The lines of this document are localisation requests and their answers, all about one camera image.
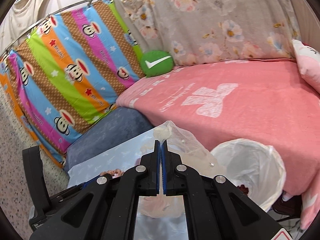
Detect beige hanging cloth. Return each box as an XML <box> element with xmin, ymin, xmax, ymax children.
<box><xmin>0</xmin><ymin>0</ymin><xmax>59</xmax><ymax>48</ymax></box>

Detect beige fabric cover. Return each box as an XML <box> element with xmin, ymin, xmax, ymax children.
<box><xmin>285</xmin><ymin>0</ymin><xmax>320</xmax><ymax>45</ymax></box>

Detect white mesh net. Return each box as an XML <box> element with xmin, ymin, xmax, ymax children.
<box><xmin>153</xmin><ymin>120</ymin><xmax>217</xmax><ymax>173</ymax></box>

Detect green round cushion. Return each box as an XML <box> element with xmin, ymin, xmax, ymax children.
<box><xmin>139</xmin><ymin>50</ymin><xmax>174</xmax><ymax>78</ymax></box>

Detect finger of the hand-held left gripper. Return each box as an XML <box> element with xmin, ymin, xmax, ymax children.
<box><xmin>81</xmin><ymin>179</ymin><xmax>100</xmax><ymax>189</ymax></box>

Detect pink and white cushion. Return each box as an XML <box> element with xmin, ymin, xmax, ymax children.
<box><xmin>292</xmin><ymin>39</ymin><xmax>320</xmax><ymax>94</ymax></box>

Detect white lined trash bin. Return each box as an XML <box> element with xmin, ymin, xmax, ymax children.
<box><xmin>210</xmin><ymin>138</ymin><xmax>287</xmax><ymax>212</ymax></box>

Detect blue-grey cushion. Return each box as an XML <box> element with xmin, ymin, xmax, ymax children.
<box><xmin>64</xmin><ymin>107</ymin><xmax>154</xmax><ymax>172</ymax></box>

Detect light blue palm-print pillow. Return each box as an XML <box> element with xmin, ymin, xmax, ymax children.
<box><xmin>67</xmin><ymin>127</ymin><xmax>160</xmax><ymax>188</ymax></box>

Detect pink blanket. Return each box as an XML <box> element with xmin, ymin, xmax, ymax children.
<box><xmin>115</xmin><ymin>58</ymin><xmax>320</xmax><ymax>230</ymax></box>

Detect striped monkey print blanket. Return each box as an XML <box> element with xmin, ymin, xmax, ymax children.
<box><xmin>0</xmin><ymin>0</ymin><xmax>148</xmax><ymax>168</ymax></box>

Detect grey floral bedsheet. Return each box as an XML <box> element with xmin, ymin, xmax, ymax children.
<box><xmin>121</xmin><ymin>0</ymin><xmax>302</xmax><ymax>67</ymax></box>

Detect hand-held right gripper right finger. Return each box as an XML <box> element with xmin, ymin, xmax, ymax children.
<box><xmin>162</xmin><ymin>139</ymin><xmax>294</xmax><ymax>240</ymax></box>

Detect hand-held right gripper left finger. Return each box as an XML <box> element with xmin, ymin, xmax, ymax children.
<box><xmin>29</xmin><ymin>139</ymin><xmax>160</xmax><ymax>240</ymax></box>

